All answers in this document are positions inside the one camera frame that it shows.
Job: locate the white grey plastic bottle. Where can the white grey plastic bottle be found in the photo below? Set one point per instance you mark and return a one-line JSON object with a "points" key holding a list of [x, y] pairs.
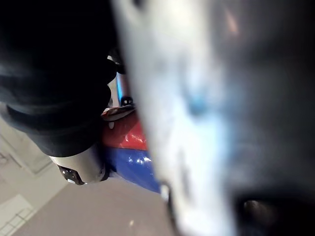
{"points": [[187, 103]]}

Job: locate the red and blue glossy tube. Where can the red and blue glossy tube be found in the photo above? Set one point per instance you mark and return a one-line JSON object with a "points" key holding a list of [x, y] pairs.
{"points": [[130, 157]]}

